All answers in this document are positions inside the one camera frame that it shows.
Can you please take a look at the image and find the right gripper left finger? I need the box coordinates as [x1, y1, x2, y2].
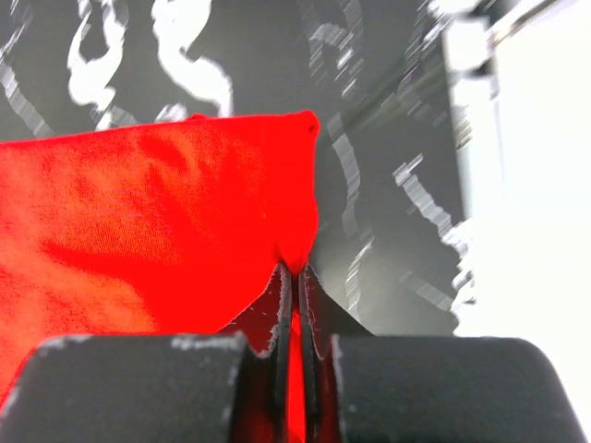
[1, 266, 292, 442]

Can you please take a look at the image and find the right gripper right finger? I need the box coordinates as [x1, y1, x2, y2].
[298, 267, 585, 442]

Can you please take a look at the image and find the red t shirt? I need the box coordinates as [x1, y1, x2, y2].
[0, 108, 321, 398]

